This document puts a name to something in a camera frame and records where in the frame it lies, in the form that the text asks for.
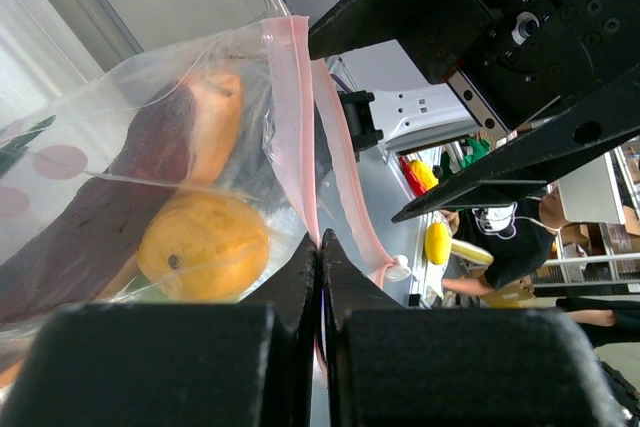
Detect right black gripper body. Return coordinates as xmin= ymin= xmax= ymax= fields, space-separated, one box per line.
xmin=444 ymin=0 xmax=639 ymax=132

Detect red meat slice toy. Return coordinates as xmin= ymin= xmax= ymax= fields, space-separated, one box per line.
xmin=1 ymin=69 xmax=244 ymax=324

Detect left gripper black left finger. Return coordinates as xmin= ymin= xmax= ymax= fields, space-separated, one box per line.
xmin=1 ymin=238 xmax=317 ymax=426

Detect green scallion toy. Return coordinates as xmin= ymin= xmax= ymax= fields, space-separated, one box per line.
xmin=0 ymin=115 xmax=56 ymax=177

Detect person in black shirt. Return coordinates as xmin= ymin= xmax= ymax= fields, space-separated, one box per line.
xmin=441 ymin=188 xmax=569 ymax=297

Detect yellow toy in background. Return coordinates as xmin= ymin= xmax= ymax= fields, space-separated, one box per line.
xmin=424 ymin=222 xmax=451 ymax=265

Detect clear pink zip bag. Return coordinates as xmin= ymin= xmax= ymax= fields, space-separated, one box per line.
xmin=1 ymin=16 xmax=410 ymax=387

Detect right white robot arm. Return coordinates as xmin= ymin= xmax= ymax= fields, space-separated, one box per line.
xmin=309 ymin=0 xmax=639 ymax=223

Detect red yellow toy background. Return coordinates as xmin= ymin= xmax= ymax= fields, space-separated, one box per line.
xmin=399 ymin=157 xmax=439 ymax=197

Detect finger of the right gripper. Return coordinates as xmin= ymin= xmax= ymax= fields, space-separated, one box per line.
xmin=309 ymin=0 xmax=493 ymax=84
xmin=392 ymin=67 xmax=639 ymax=223

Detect yellow lemon toy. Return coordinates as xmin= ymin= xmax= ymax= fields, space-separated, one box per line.
xmin=136 ymin=193 xmax=270 ymax=301

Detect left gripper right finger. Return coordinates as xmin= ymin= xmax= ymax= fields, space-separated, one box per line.
xmin=321 ymin=231 xmax=624 ymax=426

